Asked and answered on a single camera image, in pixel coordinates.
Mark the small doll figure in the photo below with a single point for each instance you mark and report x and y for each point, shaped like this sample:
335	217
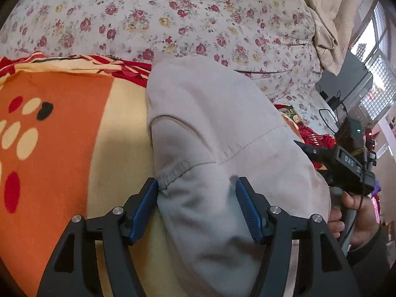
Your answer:
297	121

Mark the orange spotted printed blanket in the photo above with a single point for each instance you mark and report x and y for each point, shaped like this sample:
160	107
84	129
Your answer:
62	99

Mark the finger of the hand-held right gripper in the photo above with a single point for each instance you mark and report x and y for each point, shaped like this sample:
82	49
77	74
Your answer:
314	156

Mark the red printed cloth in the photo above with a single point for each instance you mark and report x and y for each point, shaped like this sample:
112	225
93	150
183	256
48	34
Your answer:
318	139

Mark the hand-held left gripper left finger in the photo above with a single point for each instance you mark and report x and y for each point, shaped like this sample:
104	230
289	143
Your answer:
144	210

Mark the floral quilt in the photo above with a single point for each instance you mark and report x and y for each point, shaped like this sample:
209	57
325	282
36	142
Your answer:
154	12

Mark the black charger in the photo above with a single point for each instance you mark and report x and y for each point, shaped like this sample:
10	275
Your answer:
332	100

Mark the beige cloth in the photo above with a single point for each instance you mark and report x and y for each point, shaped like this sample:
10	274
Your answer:
334	21

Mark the beige zip jacket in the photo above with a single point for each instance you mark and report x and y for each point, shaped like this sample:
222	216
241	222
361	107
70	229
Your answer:
201	130

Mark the person's right hand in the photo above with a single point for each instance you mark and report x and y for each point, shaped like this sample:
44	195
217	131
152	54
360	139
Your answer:
366	219

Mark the window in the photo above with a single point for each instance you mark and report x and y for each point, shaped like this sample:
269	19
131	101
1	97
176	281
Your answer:
380	77

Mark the person's right forearm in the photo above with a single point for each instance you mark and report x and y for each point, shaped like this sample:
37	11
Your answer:
371	260

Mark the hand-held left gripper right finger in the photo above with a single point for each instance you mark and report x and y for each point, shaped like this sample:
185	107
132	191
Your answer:
249	212

